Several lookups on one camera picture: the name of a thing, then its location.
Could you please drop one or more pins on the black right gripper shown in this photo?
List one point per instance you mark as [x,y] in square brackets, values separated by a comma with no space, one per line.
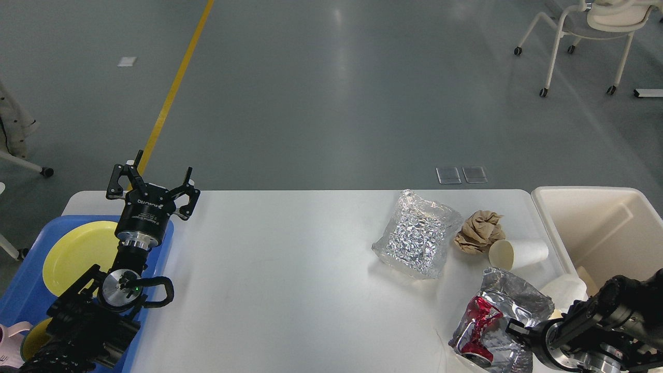
[546,340]

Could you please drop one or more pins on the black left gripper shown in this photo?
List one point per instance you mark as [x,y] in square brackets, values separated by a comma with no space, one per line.
[143,222]

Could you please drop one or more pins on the red foil snack wrapper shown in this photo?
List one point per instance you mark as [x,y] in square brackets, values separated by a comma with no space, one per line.
[481,336]

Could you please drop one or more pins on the white paper cup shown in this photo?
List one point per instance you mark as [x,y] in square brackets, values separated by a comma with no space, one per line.
[511,254]
[564,291]

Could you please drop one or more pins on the yellow plastic plate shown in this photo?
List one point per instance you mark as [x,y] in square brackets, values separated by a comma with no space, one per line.
[79,249]

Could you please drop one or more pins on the aluminium foil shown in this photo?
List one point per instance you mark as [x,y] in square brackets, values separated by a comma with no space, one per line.
[417,237]

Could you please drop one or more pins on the teal green mug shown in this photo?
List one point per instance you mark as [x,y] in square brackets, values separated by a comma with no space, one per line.
[35,339]

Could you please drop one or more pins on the pink mug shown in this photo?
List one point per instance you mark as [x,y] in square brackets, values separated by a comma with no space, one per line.
[11,341]

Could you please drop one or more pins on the brown paper bag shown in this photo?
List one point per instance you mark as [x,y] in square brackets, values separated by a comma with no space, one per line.
[590,283]

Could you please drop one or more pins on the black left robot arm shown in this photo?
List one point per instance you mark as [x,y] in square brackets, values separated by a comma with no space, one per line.
[93,321]

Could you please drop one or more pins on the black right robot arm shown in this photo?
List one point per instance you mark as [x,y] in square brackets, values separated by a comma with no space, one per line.
[617,329]

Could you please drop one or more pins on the white chair leg with caster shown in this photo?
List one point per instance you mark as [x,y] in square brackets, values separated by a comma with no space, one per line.
[46,172]

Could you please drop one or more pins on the crumpled brown paper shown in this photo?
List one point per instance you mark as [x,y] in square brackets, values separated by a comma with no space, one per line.
[479,232]

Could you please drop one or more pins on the beige plastic bin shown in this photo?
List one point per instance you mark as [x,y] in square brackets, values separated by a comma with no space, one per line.
[609,230]

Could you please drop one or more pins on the white polka-dot cloth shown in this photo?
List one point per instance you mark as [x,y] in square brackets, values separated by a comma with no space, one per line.
[17,124]

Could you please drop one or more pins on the blue plastic tray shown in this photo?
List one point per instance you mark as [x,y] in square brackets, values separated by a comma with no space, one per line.
[27,297]

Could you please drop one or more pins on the metal floor socket plate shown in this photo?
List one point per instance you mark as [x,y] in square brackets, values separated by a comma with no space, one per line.
[455,175]

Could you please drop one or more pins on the white bar on floor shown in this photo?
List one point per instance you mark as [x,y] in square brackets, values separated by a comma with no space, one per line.
[648,92]

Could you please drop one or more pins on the white rolling chair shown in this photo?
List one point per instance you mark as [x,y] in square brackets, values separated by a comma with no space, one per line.
[591,20]

